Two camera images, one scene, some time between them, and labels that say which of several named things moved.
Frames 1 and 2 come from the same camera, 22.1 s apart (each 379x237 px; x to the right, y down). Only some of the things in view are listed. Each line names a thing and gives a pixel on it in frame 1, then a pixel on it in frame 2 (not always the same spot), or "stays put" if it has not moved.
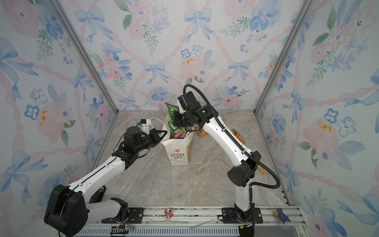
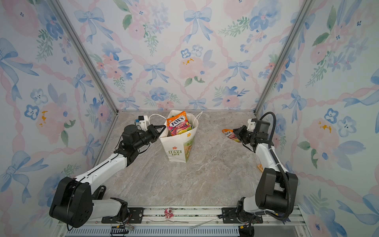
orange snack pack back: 201,131 -> 178,124
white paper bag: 179,148 stays put
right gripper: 175,119 -> 241,130
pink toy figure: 168,213 stays put
